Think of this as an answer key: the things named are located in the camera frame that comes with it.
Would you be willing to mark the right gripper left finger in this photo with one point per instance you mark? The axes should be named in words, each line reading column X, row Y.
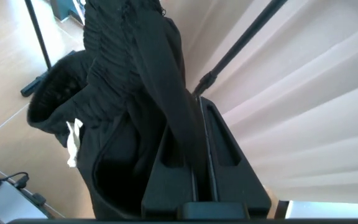
column 166, row 189

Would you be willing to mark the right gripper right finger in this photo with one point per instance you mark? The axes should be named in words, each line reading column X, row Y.
column 241, row 186

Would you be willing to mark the black shorts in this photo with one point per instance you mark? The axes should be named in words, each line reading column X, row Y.
column 120, row 62

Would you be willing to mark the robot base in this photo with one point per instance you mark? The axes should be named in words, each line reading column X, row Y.
column 8, row 202

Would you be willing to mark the black clothes rack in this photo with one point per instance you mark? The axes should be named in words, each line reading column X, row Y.
column 248, row 34

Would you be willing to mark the beige curtain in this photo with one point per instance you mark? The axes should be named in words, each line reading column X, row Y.
column 306, row 109

